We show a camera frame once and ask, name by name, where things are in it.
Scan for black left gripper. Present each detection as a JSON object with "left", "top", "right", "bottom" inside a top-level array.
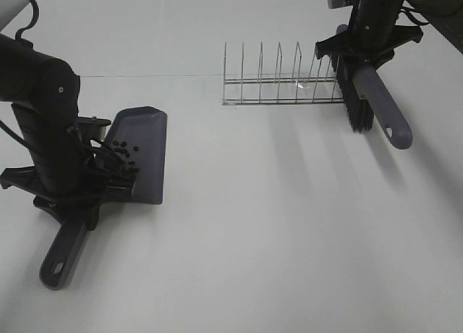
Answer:
[{"left": 1, "top": 130, "right": 136, "bottom": 230}]

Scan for grey plastic dustpan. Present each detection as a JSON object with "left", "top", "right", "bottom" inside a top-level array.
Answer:
[{"left": 33, "top": 106, "right": 167, "bottom": 290}]

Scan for metal wire dish rack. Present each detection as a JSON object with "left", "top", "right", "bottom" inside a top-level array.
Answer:
[{"left": 221, "top": 43, "right": 343, "bottom": 106}]

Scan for grey hand brush black bristles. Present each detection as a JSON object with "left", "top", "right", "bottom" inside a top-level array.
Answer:
[{"left": 334, "top": 24, "right": 413, "bottom": 151}]

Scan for pile of coffee beans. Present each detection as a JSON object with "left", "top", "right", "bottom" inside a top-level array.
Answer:
[{"left": 110, "top": 140, "right": 140, "bottom": 179}]

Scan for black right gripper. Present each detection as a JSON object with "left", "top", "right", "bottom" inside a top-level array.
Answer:
[{"left": 315, "top": 17, "right": 423, "bottom": 60}]

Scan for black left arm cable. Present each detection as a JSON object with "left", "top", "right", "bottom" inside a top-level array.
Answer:
[{"left": 0, "top": 0, "right": 41, "bottom": 41}]

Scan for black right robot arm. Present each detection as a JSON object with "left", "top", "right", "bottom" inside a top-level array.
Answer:
[{"left": 315, "top": 0, "right": 462, "bottom": 69}]

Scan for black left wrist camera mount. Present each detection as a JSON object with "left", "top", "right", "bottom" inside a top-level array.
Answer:
[{"left": 76, "top": 117, "right": 111, "bottom": 142}]

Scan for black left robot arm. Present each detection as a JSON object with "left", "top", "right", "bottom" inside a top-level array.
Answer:
[{"left": 1, "top": 35, "right": 135, "bottom": 230}]

